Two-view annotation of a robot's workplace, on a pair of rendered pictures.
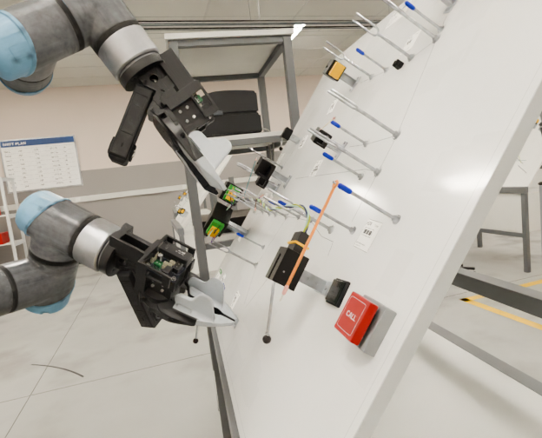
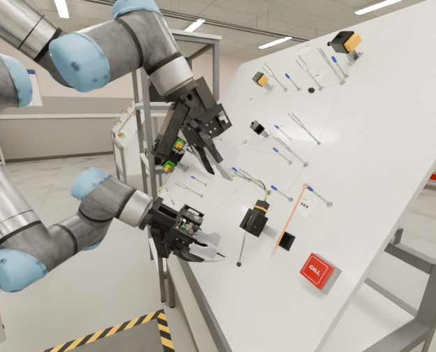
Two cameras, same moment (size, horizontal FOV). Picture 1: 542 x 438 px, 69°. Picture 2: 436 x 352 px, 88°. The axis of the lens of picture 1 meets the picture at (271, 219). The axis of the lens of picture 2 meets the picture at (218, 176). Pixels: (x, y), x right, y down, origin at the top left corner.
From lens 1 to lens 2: 0.26 m
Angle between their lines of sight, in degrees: 16
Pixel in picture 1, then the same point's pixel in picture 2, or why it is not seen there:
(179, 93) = (209, 112)
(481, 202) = (401, 216)
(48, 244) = (98, 209)
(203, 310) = (209, 254)
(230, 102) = not seen: hidden behind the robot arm
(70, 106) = not seen: hidden behind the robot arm
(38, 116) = (4, 50)
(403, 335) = (350, 287)
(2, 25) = (86, 49)
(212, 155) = (227, 158)
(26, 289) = (82, 242)
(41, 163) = not seen: hidden behind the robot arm
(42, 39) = (117, 63)
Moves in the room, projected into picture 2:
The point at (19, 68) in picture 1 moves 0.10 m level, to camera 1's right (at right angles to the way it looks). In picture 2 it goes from (95, 85) to (163, 86)
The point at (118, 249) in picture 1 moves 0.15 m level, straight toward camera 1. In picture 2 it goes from (155, 216) to (188, 253)
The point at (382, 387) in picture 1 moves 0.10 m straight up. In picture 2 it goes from (337, 316) to (346, 270)
